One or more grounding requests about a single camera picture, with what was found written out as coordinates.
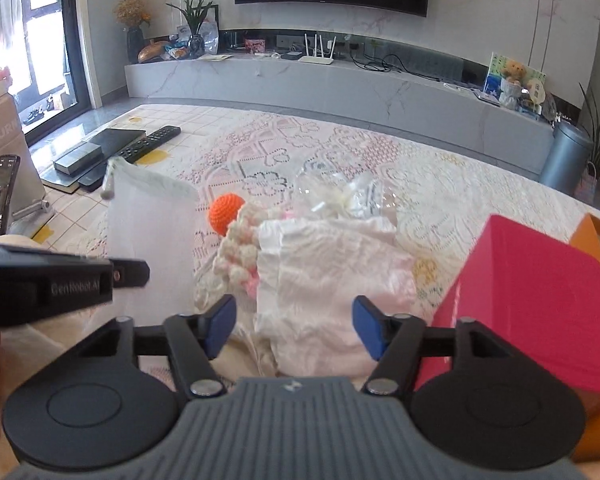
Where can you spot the grey set-top box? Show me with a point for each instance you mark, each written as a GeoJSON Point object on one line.
{"type": "Point", "coordinates": [486, 96]}

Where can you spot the patterned lace tablecloth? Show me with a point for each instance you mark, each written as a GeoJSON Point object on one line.
{"type": "Point", "coordinates": [330, 145]}

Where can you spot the grey blue trash can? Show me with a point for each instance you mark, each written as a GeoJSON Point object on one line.
{"type": "Point", "coordinates": [565, 155]}

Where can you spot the green plant in glass vase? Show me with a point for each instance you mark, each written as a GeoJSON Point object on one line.
{"type": "Point", "coordinates": [195, 12]}

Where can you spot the teddy bear bouquet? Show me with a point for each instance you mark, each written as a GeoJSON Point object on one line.
{"type": "Point", "coordinates": [514, 71]}

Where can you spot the clear plastic bag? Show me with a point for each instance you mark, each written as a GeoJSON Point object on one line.
{"type": "Point", "coordinates": [340, 195]}

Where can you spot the paper sheet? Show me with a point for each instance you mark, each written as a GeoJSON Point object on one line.
{"type": "Point", "coordinates": [215, 57]}

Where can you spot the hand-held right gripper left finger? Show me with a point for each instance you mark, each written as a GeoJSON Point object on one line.
{"type": "Point", "coordinates": [219, 327]}

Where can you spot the white marble television console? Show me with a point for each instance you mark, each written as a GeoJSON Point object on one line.
{"type": "Point", "coordinates": [305, 85]}

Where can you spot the pink tissue box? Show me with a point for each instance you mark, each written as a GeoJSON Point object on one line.
{"type": "Point", "coordinates": [255, 45]}

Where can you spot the round paper fan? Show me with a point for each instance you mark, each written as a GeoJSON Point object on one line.
{"type": "Point", "coordinates": [537, 93]}

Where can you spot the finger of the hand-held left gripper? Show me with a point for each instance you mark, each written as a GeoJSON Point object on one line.
{"type": "Point", "coordinates": [130, 274]}

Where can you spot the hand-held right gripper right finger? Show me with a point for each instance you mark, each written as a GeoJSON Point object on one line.
{"type": "Point", "coordinates": [370, 327]}

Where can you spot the white cardboard box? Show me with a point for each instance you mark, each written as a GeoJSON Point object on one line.
{"type": "Point", "coordinates": [10, 150]}

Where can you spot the cream dotted blanket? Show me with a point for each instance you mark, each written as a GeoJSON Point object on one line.
{"type": "Point", "coordinates": [245, 355]}

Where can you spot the glass sliding door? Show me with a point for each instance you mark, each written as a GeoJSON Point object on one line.
{"type": "Point", "coordinates": [45, 35]}

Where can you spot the black remote control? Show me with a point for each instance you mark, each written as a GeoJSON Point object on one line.
{"type": "Point", "coordinates": [147, 142]}

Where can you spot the teddy bear toy display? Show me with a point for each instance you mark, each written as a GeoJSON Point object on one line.
{"type": "Point", "coordinates": [494, 67]}

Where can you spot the white router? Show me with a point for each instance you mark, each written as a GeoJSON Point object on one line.
{"type": "Point", "coordinates": [316, 59]}

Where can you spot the grey flat box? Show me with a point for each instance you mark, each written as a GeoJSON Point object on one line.
{"type": "Point", "coordinates": [77, 157]}

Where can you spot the white printed bag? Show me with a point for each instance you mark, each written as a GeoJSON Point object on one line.
{"type": "Point", "coordinates": [209, 35]}

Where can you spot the patterned round plate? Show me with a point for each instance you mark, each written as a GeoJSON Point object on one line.
{"type": "Point", "coordinates": [550, 107]}

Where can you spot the black smartphone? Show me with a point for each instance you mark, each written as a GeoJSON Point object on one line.
{"type": "Point", "coordinates": [2, 195]}

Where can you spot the woven handbag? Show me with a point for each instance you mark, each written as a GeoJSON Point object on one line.
{"type": "Point", "coordinates": [586, 182]}

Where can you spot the golden brown ornament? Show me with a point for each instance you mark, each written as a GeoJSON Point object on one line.
{"type": "Point", "coordinates": [152, 52]}

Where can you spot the red lidded clear cube container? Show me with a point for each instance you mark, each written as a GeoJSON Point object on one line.
{"type": "Point", "coordinates": [520, 280]}

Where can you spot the dried flowers in dark vase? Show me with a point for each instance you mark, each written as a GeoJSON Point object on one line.
{"type": "Point", "coordinates": [132, 10]}

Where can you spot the white gauze cloth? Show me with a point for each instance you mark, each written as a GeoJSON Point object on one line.
{"type": "Point", "coordinates": [150, 220]}

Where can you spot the orange and cream crocheted toy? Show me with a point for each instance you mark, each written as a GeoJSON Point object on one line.
{"type": "Point", "coordinates": [226, 212]}

